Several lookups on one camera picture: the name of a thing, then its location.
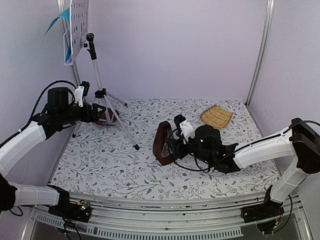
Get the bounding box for aluminium front rail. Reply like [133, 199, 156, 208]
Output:
[22, 193, 313, 240]

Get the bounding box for floral table cloth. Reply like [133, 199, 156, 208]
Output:
[50, 99, 280, 200]

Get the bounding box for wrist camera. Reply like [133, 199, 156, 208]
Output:
[173, 114, 186, 130]
[81, 81, 90, 97]

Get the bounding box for red floral round tin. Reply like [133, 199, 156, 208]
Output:
[95, 108, 117, 126]

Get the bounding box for aluminium frame post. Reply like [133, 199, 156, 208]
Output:
[245, 0, 275, 108]
[64, 0, 89, 84]

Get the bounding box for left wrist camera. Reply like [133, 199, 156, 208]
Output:
[81, 81, 90, 97]

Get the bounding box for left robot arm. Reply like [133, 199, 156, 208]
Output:
[0, 80, 107, 217]

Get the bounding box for right aluminium frame post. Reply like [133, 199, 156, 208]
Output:
[245, 0, 275, 108]

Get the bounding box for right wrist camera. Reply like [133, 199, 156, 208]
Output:
[173, 114, 186, 130]

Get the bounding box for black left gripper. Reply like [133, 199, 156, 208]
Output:
[58, 101, 107, 125]

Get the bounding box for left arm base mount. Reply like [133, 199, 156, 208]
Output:
[48, 199, 92, 223]

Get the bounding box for woven bamboo tray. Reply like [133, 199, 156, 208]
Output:
[199, 104, 233, 130]

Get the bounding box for clear plastic metronome cover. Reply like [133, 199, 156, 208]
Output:
[161, 129, 172, 158]

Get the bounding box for left aluminium frame post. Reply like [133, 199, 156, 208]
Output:
[64, 0, 89, 84]

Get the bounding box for white tripod music stand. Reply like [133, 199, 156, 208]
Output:
[67, 0, 140, 151]

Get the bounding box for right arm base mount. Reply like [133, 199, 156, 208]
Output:
[240, 200, 285, 235]

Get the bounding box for dark red wooden metronome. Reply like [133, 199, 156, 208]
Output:
[152, 121, 178, 166]

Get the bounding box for white blue sheet music booklet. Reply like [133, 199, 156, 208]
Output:
[43, 0, 73, 66]

